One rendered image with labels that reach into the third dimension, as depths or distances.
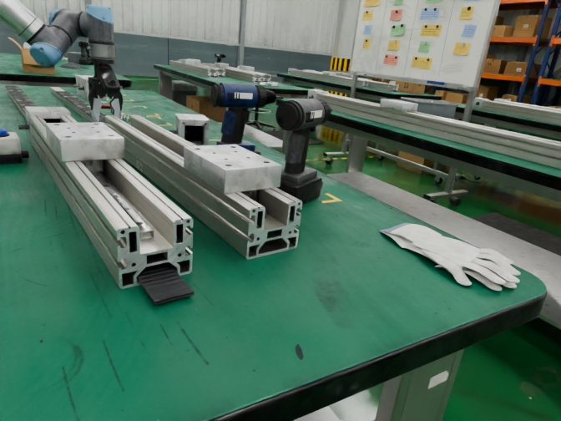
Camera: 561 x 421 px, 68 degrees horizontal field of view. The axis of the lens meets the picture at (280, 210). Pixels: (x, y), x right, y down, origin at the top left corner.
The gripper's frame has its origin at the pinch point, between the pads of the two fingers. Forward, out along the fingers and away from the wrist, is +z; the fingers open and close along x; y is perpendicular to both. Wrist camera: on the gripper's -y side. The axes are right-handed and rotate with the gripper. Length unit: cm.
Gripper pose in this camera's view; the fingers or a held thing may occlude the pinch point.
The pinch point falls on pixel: (107, 123)
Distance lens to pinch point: 152.8
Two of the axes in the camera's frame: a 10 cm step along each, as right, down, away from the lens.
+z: -1.0, 9.3, 3.5
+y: -5.8, -3.4, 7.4
